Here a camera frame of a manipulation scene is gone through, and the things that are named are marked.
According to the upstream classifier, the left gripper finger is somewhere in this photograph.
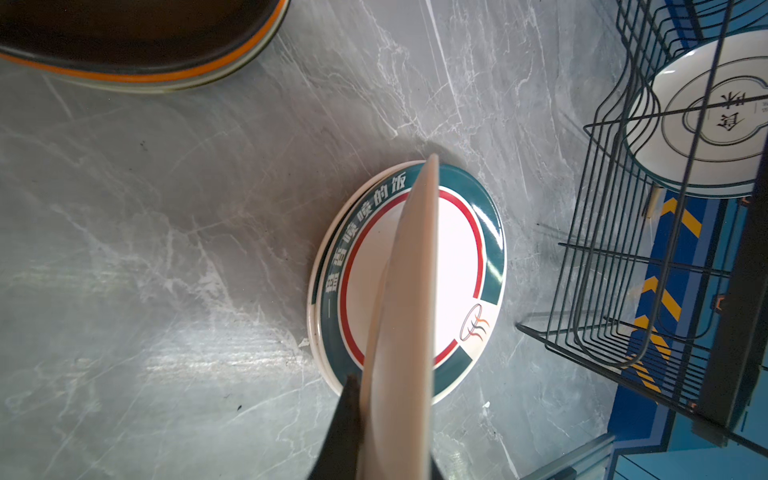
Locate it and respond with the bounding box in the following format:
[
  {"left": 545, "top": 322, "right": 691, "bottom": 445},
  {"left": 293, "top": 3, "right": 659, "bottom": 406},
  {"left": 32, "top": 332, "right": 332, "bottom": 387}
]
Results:
[{"left": 308, "top": 375, "right": 362, "bottom": 480}]

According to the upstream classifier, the white plate row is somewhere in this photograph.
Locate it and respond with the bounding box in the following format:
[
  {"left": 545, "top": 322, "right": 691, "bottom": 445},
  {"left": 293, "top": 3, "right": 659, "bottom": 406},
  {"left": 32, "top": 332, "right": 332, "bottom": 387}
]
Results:
[
  {"left": 357, "top": 155, "right": 439, "bottom": 479},
  {"left": 307, "top": 160, "right": 424, "bottom": 394},
  {"left": 624, "top": 28, "right": 767, "bottom": 198},
  {"left": 319, "top": 161, "right": 509, "bottom": 407}
]

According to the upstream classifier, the black wire dish rack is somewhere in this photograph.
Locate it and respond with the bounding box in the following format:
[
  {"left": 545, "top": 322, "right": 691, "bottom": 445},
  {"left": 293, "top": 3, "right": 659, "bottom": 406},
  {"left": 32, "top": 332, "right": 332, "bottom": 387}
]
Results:
[{"left": 519, "top": 1, "right": 767, "bottom": 457}]

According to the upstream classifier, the orange plate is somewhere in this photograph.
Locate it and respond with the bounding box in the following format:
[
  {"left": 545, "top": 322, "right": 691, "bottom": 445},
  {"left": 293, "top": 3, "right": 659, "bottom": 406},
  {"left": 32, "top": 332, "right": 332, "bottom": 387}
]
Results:
[{"left": 0, "top": 0, "right": 290, "bottom": 85}]

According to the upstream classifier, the black plate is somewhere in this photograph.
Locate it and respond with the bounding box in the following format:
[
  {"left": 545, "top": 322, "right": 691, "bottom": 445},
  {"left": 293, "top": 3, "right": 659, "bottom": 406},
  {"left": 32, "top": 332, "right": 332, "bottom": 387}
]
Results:
[{"left": 0, "top": 0, "right": 284, "bottom": 76}]

